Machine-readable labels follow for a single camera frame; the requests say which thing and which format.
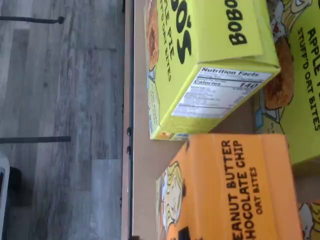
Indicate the orange Bobo's oat bites box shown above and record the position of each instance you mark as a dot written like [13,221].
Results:
[225,187]
[310,190]

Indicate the white device casing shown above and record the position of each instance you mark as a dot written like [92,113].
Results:
[5,160]

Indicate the green Bobo's apple pie box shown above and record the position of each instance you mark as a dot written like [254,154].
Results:
[305,100]

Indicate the yellow Bobo's snack box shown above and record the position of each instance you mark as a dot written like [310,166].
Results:
[212,37]

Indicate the black metal shelf rack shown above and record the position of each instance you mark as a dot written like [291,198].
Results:
[130,100]

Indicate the black metal leg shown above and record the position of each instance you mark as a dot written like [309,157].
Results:
[35,140]
[30,19]

